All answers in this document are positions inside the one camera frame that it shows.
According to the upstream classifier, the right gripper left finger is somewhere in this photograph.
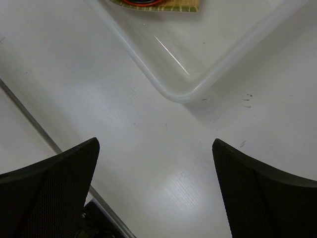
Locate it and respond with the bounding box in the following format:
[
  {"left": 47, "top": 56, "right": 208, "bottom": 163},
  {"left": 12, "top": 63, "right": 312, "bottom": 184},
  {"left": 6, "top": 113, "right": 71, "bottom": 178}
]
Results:
[{"left": 0, "top": 138, "right": 100, "bottom": 238}]

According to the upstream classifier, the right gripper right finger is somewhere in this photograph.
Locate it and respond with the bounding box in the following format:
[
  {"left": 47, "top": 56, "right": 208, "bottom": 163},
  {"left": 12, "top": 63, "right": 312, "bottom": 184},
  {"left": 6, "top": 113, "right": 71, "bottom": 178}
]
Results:
[{"left": 212, "top": 139, "right": 317, "bottom": 238}]

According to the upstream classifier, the translucent plastic bin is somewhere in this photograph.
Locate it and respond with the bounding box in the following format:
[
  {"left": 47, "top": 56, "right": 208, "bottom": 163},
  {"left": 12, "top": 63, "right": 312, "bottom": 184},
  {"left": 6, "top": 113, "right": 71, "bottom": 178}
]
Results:
[{"left": 88, "top": 0, "right": 305, "bottom": 103}]

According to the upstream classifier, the woven bamboo tray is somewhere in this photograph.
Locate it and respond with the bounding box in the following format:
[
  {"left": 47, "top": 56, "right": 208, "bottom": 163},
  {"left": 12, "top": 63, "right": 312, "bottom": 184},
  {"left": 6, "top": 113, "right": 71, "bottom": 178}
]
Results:
[{"left": 110, "top": 0, "right": 200, "bottom": 12}]

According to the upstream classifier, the black plate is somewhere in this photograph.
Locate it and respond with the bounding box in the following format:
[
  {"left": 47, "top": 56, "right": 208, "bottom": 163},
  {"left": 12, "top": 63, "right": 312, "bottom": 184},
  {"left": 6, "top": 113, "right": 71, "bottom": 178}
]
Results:
[{"left": 129, "top": 0, "right": 155, "bottom": 4}]

